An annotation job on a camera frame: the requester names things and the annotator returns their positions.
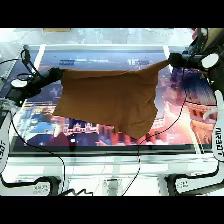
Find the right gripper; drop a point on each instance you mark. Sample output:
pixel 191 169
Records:
pixel 176 60

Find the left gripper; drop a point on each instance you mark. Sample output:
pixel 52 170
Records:
pixel 52 76

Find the brown garment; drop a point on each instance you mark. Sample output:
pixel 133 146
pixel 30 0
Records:
pixel 110 100

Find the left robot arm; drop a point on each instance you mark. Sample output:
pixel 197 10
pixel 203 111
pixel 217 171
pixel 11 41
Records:
pixel 20 91

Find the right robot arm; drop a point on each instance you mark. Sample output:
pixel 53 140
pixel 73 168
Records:
pixel 210 61

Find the silver frame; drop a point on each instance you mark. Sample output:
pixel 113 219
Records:
pixel 100 166

